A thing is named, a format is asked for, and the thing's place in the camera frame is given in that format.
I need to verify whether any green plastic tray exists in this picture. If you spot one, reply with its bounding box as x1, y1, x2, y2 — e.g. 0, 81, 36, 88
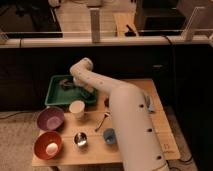
45, 75, 97, 106

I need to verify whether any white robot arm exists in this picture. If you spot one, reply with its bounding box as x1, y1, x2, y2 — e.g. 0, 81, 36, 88
70, 58, 169, 171

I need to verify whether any white paper cup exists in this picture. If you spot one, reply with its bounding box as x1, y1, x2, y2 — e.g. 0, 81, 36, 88
69, 100, 85, 120

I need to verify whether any purple bowl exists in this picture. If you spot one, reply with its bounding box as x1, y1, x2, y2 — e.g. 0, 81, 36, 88
37, 106, 64, 131

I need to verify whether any dark grape bunch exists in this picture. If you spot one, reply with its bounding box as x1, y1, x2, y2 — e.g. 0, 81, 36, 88
104, 98, 109, 107

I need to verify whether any metal spoon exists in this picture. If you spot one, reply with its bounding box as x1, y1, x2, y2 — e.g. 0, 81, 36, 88
95, 112, 111, 132

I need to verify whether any small metal cup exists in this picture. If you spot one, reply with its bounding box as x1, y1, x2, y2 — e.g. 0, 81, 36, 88
74, 132, 87, 147

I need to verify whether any red bowl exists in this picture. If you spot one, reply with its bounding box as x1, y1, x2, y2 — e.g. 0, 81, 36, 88
34, 131, 62, 160

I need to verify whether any wooden table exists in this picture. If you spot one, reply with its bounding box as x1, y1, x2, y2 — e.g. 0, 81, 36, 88
32, 79, 180, 167

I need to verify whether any white egg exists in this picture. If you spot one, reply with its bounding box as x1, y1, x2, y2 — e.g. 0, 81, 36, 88
46, 143, 58, 155

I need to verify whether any blue cup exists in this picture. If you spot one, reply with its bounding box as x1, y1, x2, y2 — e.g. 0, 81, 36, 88
103, 128, 116, 145

